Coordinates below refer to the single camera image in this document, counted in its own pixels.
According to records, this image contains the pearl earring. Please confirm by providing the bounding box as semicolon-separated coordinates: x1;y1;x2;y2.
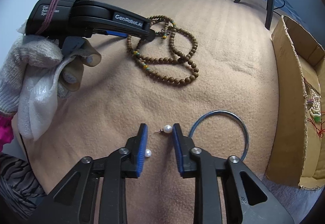
155;124;172;134
145;149;152;158

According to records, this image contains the red string cord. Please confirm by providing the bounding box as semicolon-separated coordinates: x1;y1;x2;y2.
303;79;325;138

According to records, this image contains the white bead bracelet green pendant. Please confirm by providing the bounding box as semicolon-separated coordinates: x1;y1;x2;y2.
307;87;322;123

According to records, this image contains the striped sleeve forearm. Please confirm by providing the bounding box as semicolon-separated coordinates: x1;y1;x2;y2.
1;153;46;222

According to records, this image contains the white gloved left hand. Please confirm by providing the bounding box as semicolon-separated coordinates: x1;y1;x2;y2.
0;34;103;142

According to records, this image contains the blue metal bangle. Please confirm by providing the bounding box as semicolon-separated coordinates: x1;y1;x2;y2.
188;110;249;161

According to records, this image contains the cardboard box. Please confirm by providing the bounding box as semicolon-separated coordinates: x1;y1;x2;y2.
266;15;324;190

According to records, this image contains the tan blanket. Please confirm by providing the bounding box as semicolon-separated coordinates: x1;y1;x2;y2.
25;0;278;223

